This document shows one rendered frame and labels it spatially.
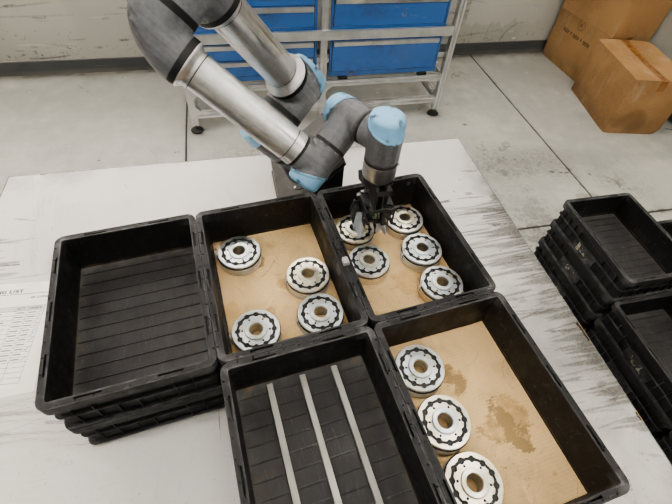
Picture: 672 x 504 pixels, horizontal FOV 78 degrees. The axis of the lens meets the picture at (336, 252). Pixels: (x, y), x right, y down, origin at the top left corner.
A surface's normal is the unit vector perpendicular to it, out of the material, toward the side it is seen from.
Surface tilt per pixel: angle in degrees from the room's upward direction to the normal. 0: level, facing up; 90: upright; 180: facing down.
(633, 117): 91
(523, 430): 0
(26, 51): 90
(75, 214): 0
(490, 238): 0
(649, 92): 89
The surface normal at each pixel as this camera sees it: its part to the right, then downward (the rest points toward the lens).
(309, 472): 0.06, -0.63
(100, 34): 0.21, 0.77
